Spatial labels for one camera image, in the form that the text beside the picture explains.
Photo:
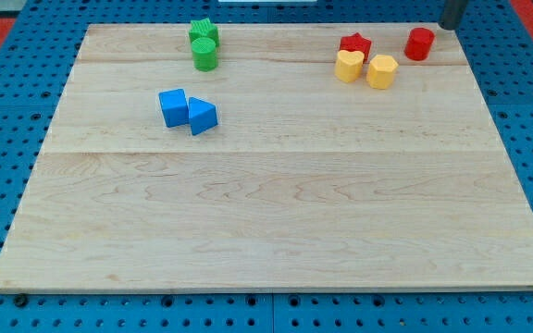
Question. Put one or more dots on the blue triangle block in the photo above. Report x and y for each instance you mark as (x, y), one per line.
(202, 115)

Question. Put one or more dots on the green cylinder block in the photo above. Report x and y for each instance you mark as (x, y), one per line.
(204, 54)

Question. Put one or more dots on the red cylinder block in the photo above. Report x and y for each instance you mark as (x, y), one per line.
(419, 43)

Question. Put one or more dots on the green star block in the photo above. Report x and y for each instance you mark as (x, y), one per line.
(204, 28)

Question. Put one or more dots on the blue cube block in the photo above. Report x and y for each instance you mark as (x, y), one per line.
(174, 107)

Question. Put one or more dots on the yellow heart block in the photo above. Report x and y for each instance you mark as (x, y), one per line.
(349, 65)

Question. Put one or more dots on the red star block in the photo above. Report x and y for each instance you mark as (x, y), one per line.
(356, 42)

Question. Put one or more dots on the yellow hexagon block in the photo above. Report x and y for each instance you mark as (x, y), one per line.
(381, 71)

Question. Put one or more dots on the wooden board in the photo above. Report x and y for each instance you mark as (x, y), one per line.
(306, 184)

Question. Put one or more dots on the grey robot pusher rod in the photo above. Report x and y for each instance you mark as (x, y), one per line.
(452, 14)

